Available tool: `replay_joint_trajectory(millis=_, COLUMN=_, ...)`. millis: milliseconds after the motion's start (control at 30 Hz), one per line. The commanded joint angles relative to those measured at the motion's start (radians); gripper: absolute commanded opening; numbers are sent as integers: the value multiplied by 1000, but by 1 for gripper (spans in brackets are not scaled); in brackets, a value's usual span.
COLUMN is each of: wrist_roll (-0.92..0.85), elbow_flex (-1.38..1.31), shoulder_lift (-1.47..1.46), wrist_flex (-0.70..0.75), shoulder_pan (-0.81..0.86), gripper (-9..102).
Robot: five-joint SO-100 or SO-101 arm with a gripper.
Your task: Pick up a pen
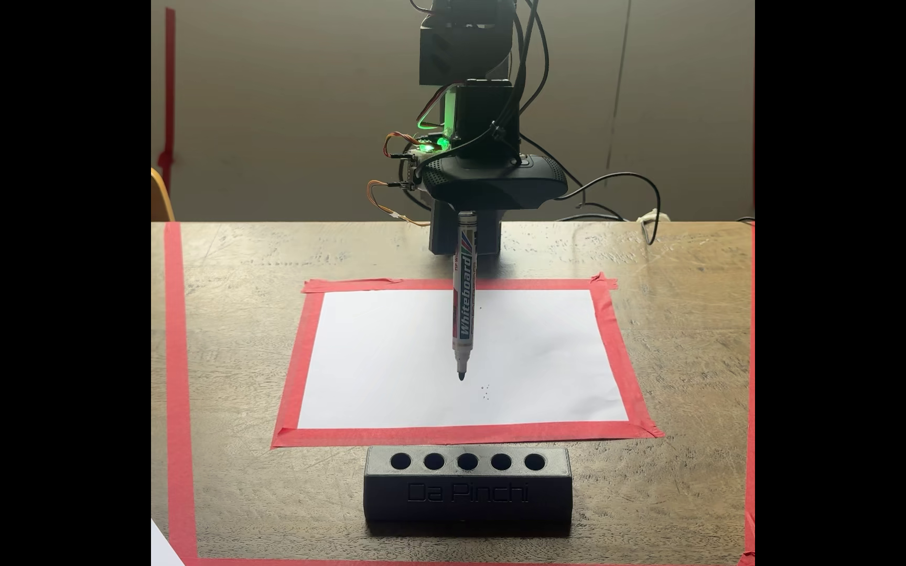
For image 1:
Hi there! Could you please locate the whiteboard marker pen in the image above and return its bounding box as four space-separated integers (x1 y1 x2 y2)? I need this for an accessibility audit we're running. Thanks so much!
452 210 479 383

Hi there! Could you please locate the black pen holder block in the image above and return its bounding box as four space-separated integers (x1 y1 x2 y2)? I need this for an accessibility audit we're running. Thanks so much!
363 445 574 526

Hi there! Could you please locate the black oval webcam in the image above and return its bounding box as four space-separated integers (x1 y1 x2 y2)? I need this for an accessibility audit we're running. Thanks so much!
419 153 569 212

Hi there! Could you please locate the red tape strip on paper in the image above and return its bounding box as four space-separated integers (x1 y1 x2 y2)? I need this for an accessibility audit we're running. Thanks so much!
271 281 327 449
301 272 618 295
271 420 665 450
587 274 665 440

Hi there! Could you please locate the white paper sheet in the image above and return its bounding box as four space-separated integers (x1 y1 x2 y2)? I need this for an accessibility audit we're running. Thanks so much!
297 289 629 430

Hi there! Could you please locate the wooden chair back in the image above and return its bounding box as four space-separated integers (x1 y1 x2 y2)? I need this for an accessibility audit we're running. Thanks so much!
151 166 177 223

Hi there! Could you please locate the long red table tape strip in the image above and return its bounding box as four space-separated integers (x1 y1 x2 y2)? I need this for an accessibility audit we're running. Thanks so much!
164 222 201 564
739 223 756 566
184 556 747 566

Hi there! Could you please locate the white paper corner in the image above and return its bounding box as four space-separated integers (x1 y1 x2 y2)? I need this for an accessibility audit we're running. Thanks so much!
151 516 187 566

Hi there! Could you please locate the orange wire bundle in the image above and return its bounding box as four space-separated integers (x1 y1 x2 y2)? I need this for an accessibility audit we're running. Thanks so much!
365 131 433 229

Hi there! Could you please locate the thin black cable on table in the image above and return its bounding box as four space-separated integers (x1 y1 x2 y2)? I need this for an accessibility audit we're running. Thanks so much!
555 202 627 224

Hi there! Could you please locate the long black webcam cable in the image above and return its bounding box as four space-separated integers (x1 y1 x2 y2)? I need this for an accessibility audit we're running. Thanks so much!
517 132 663 247

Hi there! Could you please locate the red strip on wall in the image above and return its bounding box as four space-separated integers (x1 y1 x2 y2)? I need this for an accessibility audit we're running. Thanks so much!
157 8 178 194

